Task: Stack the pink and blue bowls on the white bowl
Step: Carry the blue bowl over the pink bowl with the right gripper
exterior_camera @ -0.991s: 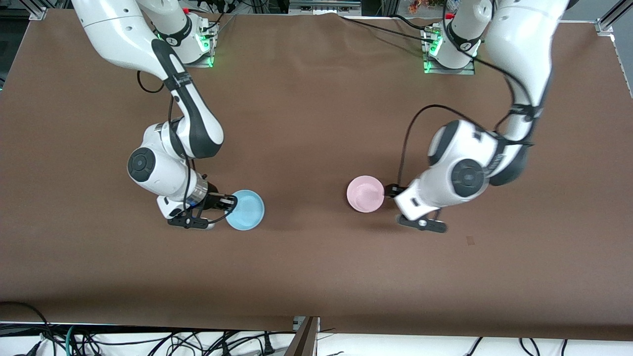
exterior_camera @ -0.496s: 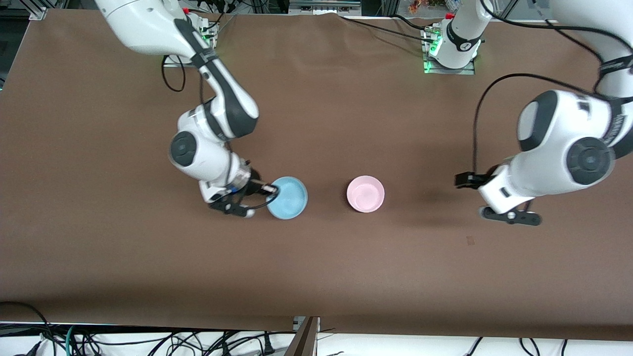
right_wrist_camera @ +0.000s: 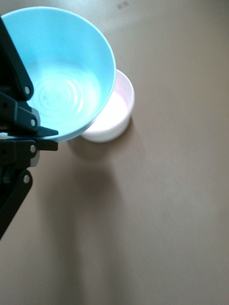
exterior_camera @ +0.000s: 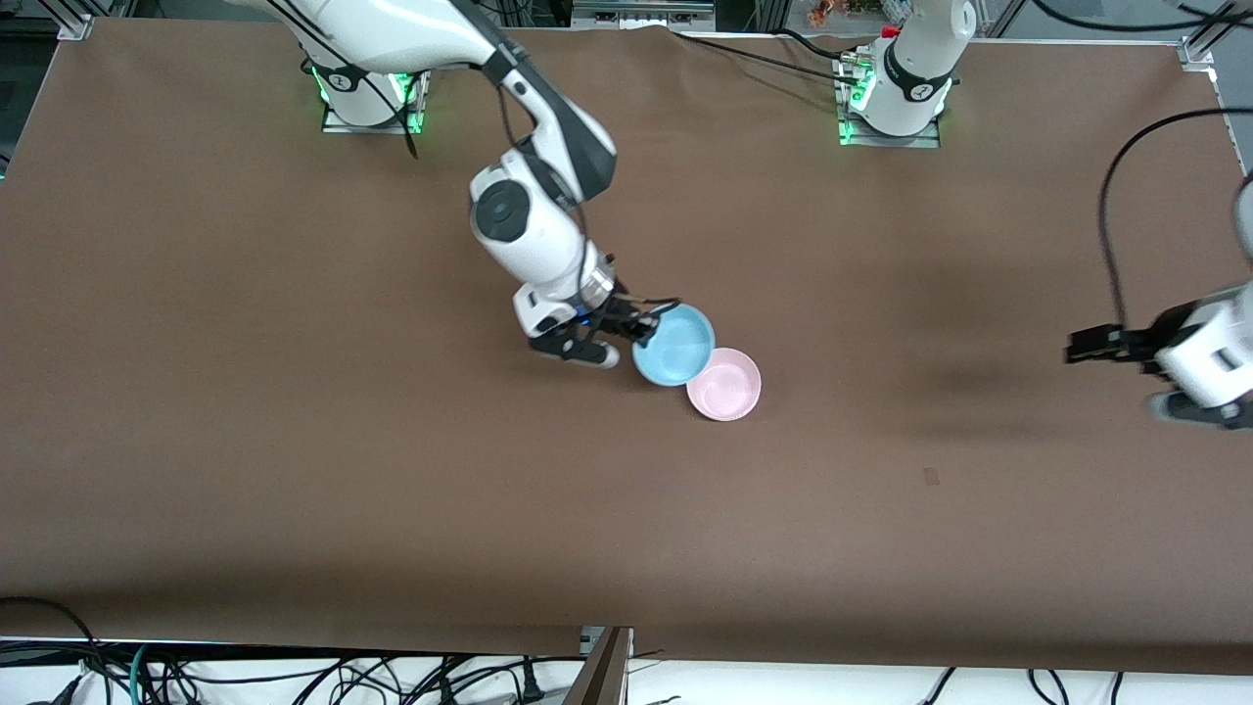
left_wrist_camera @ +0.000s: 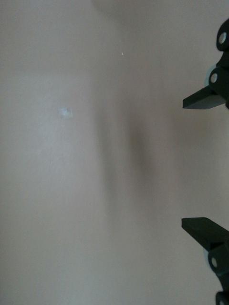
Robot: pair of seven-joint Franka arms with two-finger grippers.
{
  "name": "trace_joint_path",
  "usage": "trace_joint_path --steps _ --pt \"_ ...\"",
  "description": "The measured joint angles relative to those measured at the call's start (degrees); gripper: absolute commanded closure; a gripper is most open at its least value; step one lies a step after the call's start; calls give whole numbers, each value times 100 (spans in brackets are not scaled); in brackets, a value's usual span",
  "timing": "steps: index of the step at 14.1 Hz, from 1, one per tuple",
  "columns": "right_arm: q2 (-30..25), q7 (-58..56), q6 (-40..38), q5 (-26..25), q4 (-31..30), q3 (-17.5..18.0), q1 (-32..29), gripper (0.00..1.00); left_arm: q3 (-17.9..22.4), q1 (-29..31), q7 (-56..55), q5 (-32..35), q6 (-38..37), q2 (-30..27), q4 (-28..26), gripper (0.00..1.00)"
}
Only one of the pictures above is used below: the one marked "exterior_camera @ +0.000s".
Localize brown table cover sheet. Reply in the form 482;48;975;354
0;18;1253;677

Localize black base cable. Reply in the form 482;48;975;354
671;31;848;79
781;27;858;60

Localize grey metal device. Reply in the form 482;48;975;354
573;0;716;30

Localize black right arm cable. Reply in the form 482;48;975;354
264;0;682;319

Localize blue bowl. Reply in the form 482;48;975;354
631;303;717;388

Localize aluminium profile post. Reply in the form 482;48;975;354
563;627;635;705

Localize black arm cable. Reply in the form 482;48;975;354
264;0;682;319
1028;0;1253;336

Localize thick black floor cable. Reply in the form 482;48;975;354
0;595;104;679

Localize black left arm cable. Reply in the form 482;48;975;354
1028;0;1253;336

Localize aluminium frame corner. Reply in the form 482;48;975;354
1180;0;1253;71
44;0;99;40

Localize pink bowl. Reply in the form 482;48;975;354
686;347;763;423

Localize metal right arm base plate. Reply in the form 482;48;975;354
321;59;427;135

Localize colourful small toys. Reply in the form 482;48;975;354
808;0;911;26

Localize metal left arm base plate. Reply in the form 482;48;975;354
837;49;943;150

